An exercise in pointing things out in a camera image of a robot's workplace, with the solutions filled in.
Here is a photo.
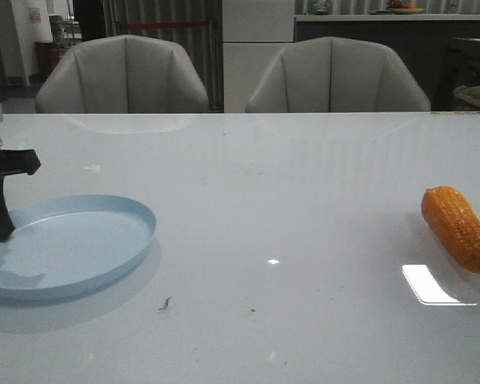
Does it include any orange plastic corn cob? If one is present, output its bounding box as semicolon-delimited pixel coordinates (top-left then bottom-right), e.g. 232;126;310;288
421;186;480;274

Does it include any white cabinet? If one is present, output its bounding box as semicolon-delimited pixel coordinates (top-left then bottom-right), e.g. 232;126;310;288
222;1;294;113

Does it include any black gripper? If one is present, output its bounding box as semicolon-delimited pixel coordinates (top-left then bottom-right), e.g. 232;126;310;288
0;149;41;242

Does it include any grey counter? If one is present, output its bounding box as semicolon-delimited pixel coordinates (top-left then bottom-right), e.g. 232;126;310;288
294;14;480;106

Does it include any red barrier belt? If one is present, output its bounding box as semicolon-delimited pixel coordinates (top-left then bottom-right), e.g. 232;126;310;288
118;20;209;30

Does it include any fruit bowl on counter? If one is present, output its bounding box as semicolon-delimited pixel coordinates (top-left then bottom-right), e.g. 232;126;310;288
386;0;423;14

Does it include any light blue round plate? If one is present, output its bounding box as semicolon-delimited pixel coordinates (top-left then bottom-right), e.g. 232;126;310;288
0;194;156;301

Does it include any right beige leather chair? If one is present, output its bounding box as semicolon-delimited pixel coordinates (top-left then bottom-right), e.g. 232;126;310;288
246;37;431;113

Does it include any person in dark clothes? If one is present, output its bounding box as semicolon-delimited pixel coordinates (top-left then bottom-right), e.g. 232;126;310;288
73;0;106;42

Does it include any red bin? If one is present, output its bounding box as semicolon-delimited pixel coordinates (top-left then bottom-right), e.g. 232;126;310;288
34;42;61;80

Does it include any beige leather chair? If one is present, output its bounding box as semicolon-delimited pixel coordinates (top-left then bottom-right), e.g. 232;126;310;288
246;37;431;113
35;34;209;114

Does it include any dark armchair with cushion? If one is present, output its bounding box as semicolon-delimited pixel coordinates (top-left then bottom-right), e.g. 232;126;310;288
432;38;480;110

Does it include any left beige leather chair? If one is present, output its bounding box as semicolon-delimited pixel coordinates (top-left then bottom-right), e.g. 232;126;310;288
35;34;209;114

